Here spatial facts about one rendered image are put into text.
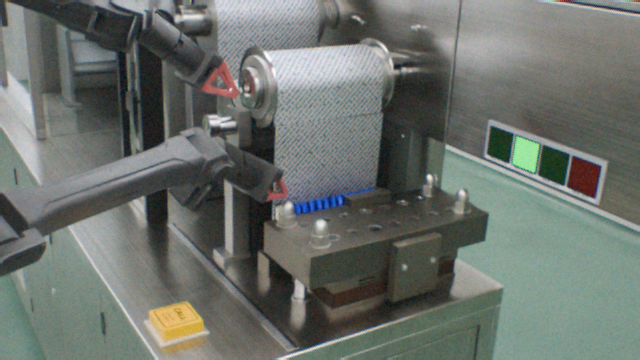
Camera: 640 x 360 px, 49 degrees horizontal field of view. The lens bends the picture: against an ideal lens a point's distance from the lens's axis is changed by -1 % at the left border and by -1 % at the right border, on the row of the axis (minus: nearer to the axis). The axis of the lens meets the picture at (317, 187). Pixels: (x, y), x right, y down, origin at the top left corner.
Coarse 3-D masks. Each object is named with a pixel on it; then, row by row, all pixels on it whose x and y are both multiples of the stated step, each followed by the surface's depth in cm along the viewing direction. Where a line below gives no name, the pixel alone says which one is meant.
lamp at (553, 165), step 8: (544, 152) 115; (552, 152) 114; (560, 152) 112; (544, 160) 115; (552, 160) 114; (560, 160) 113; (544, 168) 116; (552, 168) 114; (560, 168) 113; (544, 176) 116; (552, 176) 115; (560, 176) 113
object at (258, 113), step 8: (256, 56) 126; (248, 64) 128; (256, 64) 126; (264, 64) 124; (384, 64) 136; (264, 72) 124; (384, 72) 136; (264, 80) 124; (384, 80) 136; (264, 88) 125; (384, 88) 137; (264, 96) 125; (264, 104) 126; (256, 112) 129; (264, 112) 126
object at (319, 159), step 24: (336, 120) 132; (360, 120) 135; (288, 144) 128; (312, 144) 131; (336, 144) 134; (360, 144) 137; (288, 168) 130; (312, 168) 133; (336, 168) 136; (360, 168) 139; (288, 192) 132; (312, 192) 135; (336, 192) 138
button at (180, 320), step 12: (156, 312) 117; (168, 312) 117; (180, 312) 117; (192, 312) 117; (156, 324) 114; (168, 324) 113; (180, 324) 114; (192, 324) 114; (168, 336) 112; (180, 336) 114
